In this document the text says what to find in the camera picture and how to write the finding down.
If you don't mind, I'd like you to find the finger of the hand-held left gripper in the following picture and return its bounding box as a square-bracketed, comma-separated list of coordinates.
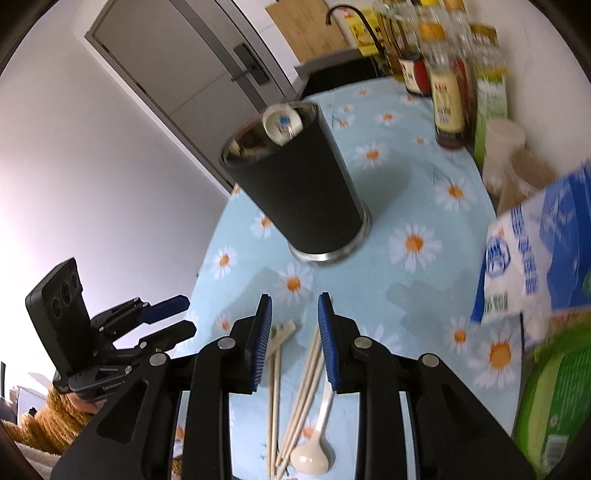
[92, 295, 191, 335]
[111, 320, 197, 360]

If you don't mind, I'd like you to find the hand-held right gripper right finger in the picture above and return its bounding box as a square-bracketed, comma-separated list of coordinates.
[318, 292, 539, 480]

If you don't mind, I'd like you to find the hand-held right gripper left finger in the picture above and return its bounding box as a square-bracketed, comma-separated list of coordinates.
[51, 293, 274, 480]

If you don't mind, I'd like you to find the black utensil holder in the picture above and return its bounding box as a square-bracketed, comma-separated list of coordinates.
[218, 100, 372, 268]

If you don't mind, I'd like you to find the person's left forearm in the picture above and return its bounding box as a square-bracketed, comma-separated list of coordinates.
[2, 388, 99, 467]

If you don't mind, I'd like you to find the white fluffy rug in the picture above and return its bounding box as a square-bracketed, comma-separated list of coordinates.
[13, 450, 63, 480]

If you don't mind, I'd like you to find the blue daisy print tablecloth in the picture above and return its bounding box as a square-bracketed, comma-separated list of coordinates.
[173, 76, 527, 480]

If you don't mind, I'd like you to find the white ceramic spoon blue print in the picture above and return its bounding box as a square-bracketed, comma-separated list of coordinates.
[262, 105, 303, 147]

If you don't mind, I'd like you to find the blue white salt bag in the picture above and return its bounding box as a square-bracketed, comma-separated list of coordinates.
[470, 159, 591, 348]

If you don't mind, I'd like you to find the grey door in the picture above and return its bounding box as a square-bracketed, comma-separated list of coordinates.
[84, 0, 296, 192]

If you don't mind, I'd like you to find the green plastic package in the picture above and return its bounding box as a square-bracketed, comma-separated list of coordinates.
[512, 318, 591, 477]

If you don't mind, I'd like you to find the clear plastic jar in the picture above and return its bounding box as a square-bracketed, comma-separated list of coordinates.
[498, 150, 558, 214]

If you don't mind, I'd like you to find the white lidded jar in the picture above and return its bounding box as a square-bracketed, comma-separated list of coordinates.
[481, 117, 527, 195]

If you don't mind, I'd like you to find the dark sauce bottle pale label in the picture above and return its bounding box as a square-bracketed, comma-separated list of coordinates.
[431, 44, 468, 149]

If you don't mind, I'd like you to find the dark bottle red label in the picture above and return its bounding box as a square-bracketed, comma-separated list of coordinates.
[399, 53, 433, 97]

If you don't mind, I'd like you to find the red sauce bottle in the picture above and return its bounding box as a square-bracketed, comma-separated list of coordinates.
[455, 55, 479, 141]

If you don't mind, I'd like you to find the green white packet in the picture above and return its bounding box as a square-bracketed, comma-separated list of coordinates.
[472, 25, 509, 172]

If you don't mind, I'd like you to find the yellow carton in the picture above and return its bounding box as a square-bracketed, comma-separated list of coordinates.
[344, 7, 384, 57]

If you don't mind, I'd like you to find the wooden cutting board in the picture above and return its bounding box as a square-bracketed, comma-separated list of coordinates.
[264, 0, 348, 64]

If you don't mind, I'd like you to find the black faucet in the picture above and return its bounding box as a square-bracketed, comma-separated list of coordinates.
[325, 4, 389, 62]

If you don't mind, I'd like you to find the greenish glass bottle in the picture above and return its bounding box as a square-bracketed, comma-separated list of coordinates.
[375, 0, 419, 83]

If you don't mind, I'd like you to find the clear bottle yellow label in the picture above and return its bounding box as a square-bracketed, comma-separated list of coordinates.
[417, 0, 472, 58]

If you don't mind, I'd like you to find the black door lock handle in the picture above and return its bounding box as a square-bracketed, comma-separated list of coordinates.
[232, 44, 269, 86]

